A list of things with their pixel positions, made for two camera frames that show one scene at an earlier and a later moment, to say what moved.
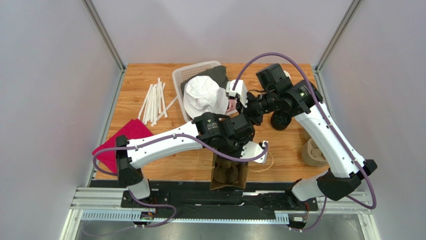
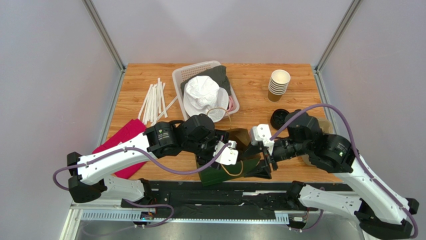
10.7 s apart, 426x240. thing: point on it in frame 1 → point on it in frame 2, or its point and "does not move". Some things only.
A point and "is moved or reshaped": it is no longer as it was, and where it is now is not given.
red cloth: [133, 129] does not move
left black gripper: [242, 141] → [219, 135]
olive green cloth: [218, 73] does not move
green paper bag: [227, 174] is moved or reshaped
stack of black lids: [280, 119] does not move
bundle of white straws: [155, 104] does not move
